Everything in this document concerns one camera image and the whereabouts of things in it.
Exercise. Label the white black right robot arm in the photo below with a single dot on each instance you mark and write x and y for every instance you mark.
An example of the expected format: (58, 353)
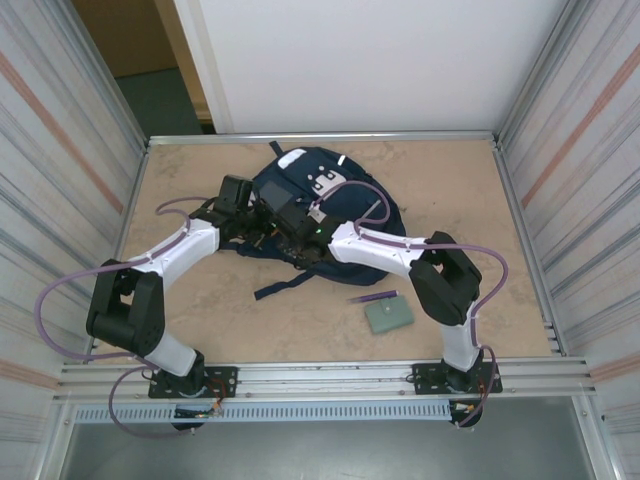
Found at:
(370, 247)

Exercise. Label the long aluminium mounting rail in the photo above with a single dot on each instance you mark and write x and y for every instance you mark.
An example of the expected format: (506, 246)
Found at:
(325, 380)

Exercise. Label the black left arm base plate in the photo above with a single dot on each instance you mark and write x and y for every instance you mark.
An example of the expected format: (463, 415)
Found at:
(225, 382)

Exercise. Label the green snap wallet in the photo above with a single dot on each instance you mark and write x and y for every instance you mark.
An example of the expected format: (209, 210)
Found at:
(387, 315)

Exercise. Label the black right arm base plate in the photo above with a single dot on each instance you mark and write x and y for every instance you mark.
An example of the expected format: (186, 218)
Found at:
(425, 377)

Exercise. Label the aluminium frame post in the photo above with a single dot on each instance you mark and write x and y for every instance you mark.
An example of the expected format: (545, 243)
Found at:
(102, 75)
(542, 65)

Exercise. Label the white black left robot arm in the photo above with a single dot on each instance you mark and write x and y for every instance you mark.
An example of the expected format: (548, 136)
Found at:
(185, 245)

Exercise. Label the brown wooden door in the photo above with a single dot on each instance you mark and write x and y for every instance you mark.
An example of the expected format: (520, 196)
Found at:
(135, 35)

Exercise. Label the grey metal sheet panel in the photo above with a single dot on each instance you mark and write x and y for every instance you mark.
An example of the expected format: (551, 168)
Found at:
(325, 455)

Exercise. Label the navy blue student backpack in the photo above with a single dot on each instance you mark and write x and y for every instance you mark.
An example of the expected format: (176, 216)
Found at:
(350, 207)

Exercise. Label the purple pen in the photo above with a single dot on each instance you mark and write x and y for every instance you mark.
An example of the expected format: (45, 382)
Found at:
(375, 296)

